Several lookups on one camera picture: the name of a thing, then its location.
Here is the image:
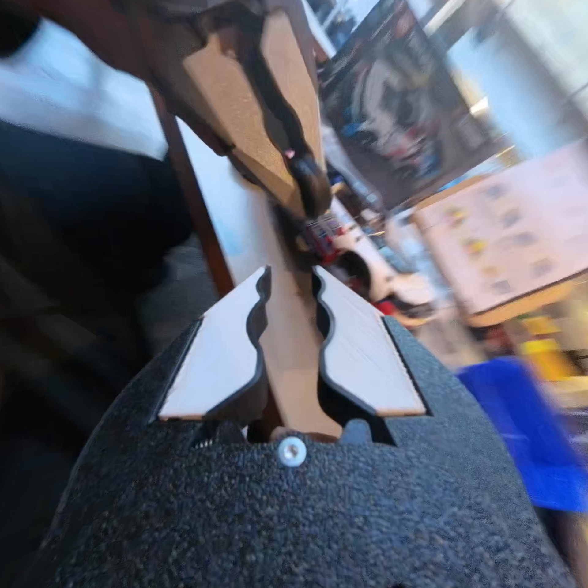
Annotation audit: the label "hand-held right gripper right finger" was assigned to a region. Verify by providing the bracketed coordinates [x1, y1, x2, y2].
[312, 266, 428, 419]

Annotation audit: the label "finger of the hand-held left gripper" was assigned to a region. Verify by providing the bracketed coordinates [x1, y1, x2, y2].
[262, 8, 326, 161]
[183, 34, 307, 219]

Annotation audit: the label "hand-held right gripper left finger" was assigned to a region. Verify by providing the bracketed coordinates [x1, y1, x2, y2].
[158, 266, 273, 422]

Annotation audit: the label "brick-built toy race car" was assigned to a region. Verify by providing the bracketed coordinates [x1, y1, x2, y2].
[276, 207, 442, 324]

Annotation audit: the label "grey desk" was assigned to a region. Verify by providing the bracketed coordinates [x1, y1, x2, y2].
[145, 78, 442, 442]

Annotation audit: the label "face painting poster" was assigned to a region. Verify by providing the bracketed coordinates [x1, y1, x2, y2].
[319, 0, 508, 211]

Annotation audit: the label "plywood stand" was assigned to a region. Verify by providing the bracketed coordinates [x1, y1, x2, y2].
[413, 140, 588, 328]

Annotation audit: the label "blue plastic bin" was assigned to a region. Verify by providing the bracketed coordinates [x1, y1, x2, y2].
[455, 357, 588, 513]

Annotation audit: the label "person's dark trousers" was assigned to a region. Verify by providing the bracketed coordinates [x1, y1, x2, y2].
[0, 117, 196, 460]

